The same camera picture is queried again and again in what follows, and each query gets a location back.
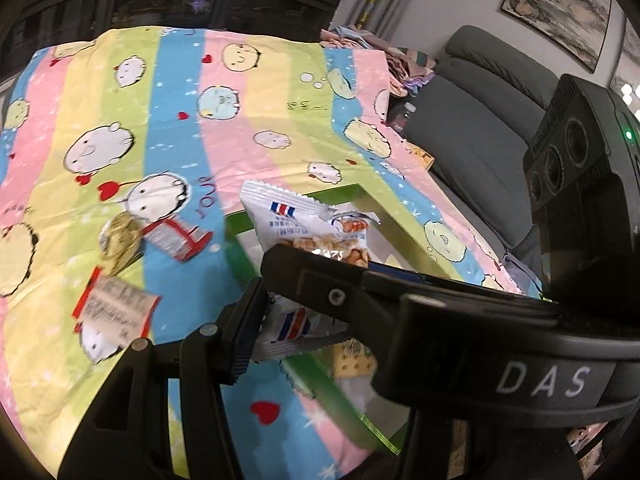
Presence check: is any small dark bottle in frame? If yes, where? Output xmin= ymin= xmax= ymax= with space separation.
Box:
xmin=390 ymin=102 xmax=416 ymax=133

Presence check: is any gold foil snack wrapper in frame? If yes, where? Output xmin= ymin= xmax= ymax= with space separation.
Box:
xmin=99 ymin=211 xmax=143 ymax=276

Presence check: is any white blue snack packet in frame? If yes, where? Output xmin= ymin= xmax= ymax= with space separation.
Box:
xmin=240 ymin=180 xmax=380 ymax=362

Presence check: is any colourful cartoon striped bedsheet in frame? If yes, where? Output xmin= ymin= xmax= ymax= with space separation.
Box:
xmin=1 ymin=27 xmax=516 ymax=474

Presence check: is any red white snack wrapper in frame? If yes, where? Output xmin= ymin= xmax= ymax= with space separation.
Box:
xmin=142 ymin=216 xmax=214 ymax=262

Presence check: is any white red-edged snack packet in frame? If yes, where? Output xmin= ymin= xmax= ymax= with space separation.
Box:
xmin=73 ymin=266 xmax=162 ymax=364

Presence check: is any soda cracker sleeve packet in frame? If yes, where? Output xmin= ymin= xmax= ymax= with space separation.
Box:
xmin=332 ymin=339 xmax=378 ymax=378

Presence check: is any grey sofa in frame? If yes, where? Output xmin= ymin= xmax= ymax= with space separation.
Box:
xmin=402 ymin=25 xmax=559 ymax=266

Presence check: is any green white cardboard box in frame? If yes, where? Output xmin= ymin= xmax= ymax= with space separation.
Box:
xmin=223 ymin=183 xmax=469 ymax=456

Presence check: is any framed landscape painting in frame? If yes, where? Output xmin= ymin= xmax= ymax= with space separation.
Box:
xmin=501 ymin=0 xmax=612 ymax=73

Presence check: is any black camera sensor box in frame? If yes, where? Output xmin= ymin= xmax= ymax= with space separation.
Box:
xmin=523 ymin=74 xmax=639 ymax=298

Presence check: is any pile of folded clothes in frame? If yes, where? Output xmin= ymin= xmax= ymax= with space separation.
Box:
xmin=320 ymin=26 xmax=437 ymax=98

